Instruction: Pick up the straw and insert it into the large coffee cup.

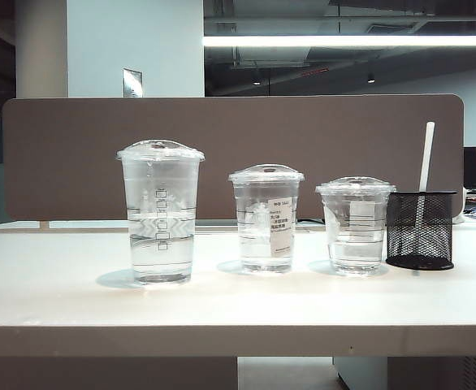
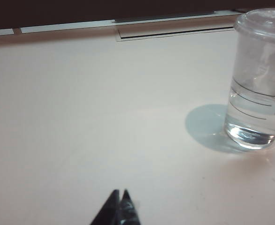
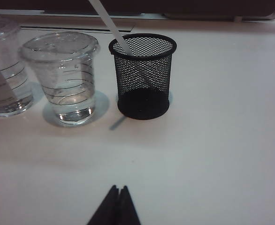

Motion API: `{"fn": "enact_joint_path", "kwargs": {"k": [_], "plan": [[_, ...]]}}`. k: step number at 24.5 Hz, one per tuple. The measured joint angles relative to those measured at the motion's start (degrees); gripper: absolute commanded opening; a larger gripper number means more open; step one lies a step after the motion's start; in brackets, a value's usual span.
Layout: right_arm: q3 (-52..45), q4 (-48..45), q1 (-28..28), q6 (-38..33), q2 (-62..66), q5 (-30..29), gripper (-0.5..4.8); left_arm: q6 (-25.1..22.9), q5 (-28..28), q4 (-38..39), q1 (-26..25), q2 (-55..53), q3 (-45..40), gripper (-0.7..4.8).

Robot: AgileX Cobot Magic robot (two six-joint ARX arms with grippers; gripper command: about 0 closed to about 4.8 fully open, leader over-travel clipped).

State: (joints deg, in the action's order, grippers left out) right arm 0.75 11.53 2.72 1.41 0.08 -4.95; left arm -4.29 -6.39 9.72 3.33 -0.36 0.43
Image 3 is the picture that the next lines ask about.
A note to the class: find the medium clear cup with label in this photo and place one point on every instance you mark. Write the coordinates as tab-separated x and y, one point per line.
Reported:
9	61

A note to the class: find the small clear plastic cup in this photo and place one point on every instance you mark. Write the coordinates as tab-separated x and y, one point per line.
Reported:
64	96

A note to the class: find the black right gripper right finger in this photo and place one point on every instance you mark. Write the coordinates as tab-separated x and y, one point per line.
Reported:
127	211

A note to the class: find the black mesh pen holder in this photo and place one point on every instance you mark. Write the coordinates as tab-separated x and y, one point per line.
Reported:
142	104

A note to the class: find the brown desk divider panel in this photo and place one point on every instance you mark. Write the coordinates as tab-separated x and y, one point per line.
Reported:
198	5

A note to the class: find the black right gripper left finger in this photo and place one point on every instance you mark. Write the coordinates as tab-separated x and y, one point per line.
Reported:
105	211

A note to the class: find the white paper-wrapped straw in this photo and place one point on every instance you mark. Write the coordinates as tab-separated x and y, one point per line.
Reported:
109	23

